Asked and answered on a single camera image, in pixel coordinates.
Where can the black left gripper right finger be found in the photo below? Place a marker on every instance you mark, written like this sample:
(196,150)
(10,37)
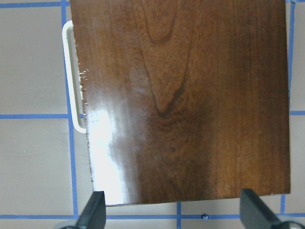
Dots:
(255,214)

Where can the wooden drawer with white handle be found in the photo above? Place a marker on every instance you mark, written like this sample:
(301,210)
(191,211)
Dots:
(67,49)

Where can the dark wooden drawer cabinet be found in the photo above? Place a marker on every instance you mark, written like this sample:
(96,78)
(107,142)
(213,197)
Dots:
(184,100)

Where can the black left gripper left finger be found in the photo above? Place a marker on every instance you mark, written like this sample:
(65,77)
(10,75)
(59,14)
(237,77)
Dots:
(94,214)

